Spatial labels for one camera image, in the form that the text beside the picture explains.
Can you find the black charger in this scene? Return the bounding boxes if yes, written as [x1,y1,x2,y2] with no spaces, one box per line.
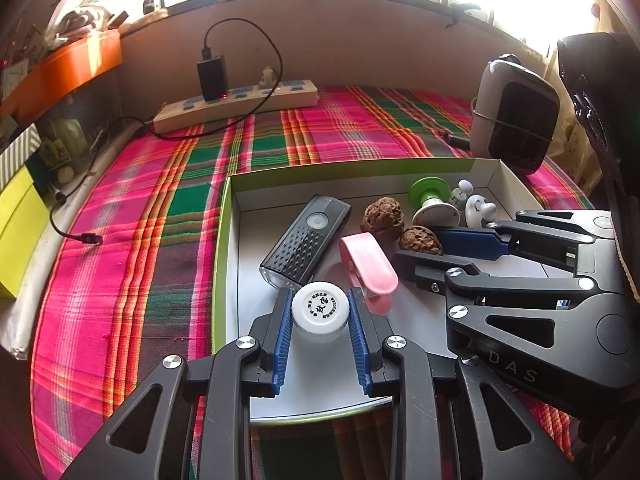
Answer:
[196,57,230,103]

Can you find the striped cardboard box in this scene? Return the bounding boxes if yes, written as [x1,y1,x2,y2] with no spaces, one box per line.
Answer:
[0,125,41,188]

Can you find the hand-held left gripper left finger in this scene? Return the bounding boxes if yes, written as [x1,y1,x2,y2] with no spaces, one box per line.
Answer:
[60,290,294,480]

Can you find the beige power strip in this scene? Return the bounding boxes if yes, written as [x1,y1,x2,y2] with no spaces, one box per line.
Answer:
[152,79,319,135]

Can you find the orange box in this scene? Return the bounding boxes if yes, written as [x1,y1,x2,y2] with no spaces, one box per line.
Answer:
[0,30,124,122]

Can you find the black charger cable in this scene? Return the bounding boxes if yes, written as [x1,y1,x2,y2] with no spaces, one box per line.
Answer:
[150,19,284,141]

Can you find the white smiley knob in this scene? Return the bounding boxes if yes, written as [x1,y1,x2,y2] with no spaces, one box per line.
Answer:
[465,195,497,229]

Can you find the plaid cloth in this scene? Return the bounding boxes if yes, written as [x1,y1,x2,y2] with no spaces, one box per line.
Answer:
[30,85,596,480]

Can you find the black bike light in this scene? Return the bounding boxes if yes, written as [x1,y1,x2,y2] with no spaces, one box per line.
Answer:
[259,195,351,292]

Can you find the white round bottle cap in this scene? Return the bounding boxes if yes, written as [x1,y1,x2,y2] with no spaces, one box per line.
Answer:
[291,281,351,345]

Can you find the black plug cable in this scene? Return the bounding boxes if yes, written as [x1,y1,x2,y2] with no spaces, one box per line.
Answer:
[49,116,151,247]

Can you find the brown walnut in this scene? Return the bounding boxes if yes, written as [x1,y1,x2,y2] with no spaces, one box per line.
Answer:
[398,225,444,257]
[361,197,406,236]

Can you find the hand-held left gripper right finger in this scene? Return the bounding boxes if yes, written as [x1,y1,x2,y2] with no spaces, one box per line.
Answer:
[348,287,581,480]

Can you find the crumpled white papers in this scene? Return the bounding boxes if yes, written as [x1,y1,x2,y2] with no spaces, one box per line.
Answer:
[45,0,132,43]

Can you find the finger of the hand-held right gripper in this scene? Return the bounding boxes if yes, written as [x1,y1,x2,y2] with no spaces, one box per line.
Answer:
[392,252,596,306]
[435,210,613,261]

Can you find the green printed package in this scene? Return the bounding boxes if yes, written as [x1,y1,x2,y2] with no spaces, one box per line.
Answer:
[40,119,97,177]

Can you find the yellow cardboard box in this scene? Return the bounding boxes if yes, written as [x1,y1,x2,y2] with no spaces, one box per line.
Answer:
[0,167,49,301]

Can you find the green cardboard box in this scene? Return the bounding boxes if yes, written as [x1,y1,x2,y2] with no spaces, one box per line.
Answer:
[212,157,596,428]

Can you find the white black space heater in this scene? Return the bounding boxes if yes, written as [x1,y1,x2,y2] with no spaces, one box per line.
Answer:
[471,54,559,177]

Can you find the small white knob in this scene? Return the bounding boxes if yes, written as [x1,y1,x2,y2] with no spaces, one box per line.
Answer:
[451,179,474,207]

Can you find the green white suction knob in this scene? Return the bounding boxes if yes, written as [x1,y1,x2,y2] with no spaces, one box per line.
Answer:
[407,176,461,229]

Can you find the pink plastic clip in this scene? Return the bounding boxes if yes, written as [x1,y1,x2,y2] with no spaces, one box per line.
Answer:
[340,234,400,315]

